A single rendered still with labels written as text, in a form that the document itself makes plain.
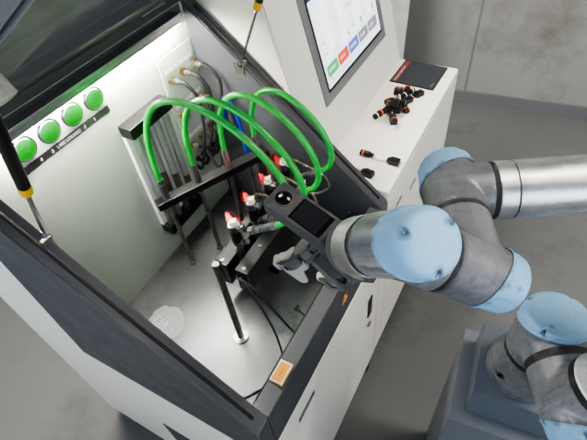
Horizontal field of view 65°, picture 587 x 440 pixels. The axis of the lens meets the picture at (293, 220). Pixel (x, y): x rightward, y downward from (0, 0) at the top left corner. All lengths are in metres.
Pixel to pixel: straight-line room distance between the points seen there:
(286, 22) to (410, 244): 0.88
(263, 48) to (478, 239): 0.82
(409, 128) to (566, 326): 0.81
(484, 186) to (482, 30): 2.67
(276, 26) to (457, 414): 0.99
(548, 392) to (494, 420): 0.30
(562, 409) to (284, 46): 0.95
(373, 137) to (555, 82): 2.07
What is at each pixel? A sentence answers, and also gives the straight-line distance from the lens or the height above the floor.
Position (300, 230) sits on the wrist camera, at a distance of 0.60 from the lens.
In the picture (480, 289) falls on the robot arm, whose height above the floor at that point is 1.46.
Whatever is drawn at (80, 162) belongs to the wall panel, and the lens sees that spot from 1.10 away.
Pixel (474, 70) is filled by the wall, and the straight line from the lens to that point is 3.36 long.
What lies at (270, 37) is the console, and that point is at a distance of 1.18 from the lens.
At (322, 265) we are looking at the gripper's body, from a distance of 0.63.
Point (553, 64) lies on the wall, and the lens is 3.33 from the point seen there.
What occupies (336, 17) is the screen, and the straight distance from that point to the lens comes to 1.44.
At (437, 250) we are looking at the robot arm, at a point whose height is 1.53.
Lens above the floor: 1.88
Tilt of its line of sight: 47 degrees down
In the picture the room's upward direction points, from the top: 8 degrees counter-clockwise
